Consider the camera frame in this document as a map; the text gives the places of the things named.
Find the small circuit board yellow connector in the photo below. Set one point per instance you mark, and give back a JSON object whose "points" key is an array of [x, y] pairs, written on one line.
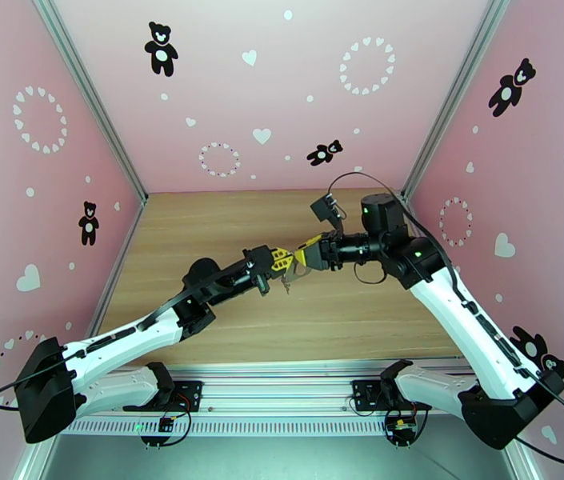
{"points": [[401, 428]]}

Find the perforated metal vent strip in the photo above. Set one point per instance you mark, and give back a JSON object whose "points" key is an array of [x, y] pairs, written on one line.
{"points": [[261, 427]]}

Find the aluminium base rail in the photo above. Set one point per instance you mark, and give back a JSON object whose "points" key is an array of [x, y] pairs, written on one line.
{"points": [[276, 388]]}

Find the small black circuit board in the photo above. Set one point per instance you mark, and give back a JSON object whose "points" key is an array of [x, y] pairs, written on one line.
{"points": [[165, 424]]}

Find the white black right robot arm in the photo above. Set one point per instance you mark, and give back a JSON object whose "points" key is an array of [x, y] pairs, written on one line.
{"points": [[461, 318]]}

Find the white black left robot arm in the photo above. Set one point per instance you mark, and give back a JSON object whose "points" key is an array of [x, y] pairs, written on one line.
{"points": [[121, 343]]}

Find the aluminium table side rail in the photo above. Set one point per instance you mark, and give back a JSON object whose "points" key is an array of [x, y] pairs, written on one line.
{"points": [[129, 238]]}

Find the grey metal panel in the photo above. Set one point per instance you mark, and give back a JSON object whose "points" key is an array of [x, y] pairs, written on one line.
{"points": [[271, 461]]}

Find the aluminium frame corner post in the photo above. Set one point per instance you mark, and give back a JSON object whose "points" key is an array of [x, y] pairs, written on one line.
{"points": [[90, 93], [455, 93]]}

